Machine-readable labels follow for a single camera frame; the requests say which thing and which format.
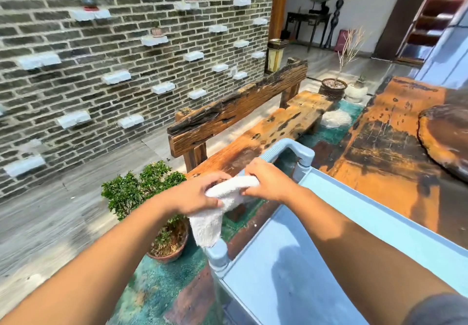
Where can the small plant in white pot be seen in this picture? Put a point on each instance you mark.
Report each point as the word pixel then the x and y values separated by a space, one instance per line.
pixel 356 91

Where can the white terry towel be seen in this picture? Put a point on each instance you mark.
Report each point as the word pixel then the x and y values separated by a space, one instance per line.
pixel 208 222

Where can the person's right thumb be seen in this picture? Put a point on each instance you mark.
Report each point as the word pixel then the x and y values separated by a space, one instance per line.
pixel 251 191

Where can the dark brown door frame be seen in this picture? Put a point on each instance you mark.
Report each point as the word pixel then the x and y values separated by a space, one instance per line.
pixel 402 14

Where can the dark round wooden tray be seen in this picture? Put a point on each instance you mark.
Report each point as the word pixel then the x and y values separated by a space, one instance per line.
pixel 448 138

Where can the green bush in terracotta pot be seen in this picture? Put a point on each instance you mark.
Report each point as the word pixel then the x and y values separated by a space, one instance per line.
pixel 139 189

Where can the person's left forearm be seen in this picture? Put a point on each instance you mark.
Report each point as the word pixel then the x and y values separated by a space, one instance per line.
pixel 91 266

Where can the small plant in pink pot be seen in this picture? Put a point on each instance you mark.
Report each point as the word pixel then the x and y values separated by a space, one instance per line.
pixel 157 30

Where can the grey sleeve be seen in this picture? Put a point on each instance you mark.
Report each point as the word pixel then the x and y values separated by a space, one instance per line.
pixel 438 312

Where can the person's right hand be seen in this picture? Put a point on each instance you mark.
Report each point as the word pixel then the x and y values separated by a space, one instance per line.
pixel 274 184

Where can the wooden staircase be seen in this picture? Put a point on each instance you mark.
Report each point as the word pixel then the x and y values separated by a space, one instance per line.
pixel 431 10

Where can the white shell-shaped stone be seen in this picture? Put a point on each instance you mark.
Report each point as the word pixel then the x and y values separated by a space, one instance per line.
pixel 336 119

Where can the dark wooden side table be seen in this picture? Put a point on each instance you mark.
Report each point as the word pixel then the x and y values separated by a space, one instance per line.
pixel 309 17

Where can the person's right forearm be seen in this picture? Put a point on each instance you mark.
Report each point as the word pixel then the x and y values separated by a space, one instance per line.
pixel 358 262

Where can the person's left hand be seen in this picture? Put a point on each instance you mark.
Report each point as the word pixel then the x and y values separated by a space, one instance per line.
pixel 190 195

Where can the rustic wooden slab table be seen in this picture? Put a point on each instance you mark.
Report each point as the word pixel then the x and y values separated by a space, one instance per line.
pixel 387 153

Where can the wooden floor lantern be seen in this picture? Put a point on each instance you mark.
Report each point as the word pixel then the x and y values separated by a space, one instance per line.
pixel 275 57

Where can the pink paper bag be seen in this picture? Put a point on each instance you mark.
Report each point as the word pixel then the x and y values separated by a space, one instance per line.
pixel 342 40

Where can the tall black floor sculpture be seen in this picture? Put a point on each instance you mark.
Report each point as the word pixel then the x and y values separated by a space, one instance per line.
pixel 337 14

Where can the light blue utility cart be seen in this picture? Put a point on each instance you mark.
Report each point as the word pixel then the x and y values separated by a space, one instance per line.
pixel 292 281

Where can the group of white wall bricks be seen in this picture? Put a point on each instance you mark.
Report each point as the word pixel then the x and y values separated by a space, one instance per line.
pixel 117 77

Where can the wooden pillar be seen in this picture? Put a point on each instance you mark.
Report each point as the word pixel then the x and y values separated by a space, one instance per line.
pixel 279 3

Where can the rustic wooden bench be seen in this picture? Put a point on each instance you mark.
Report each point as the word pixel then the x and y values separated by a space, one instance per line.
pixel 256 131

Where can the person's left thumb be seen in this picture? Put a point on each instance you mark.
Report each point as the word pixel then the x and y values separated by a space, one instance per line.
pixel 215 202

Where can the dry branches in dark pot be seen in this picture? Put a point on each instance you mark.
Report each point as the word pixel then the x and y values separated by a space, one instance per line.
pixel 333 86

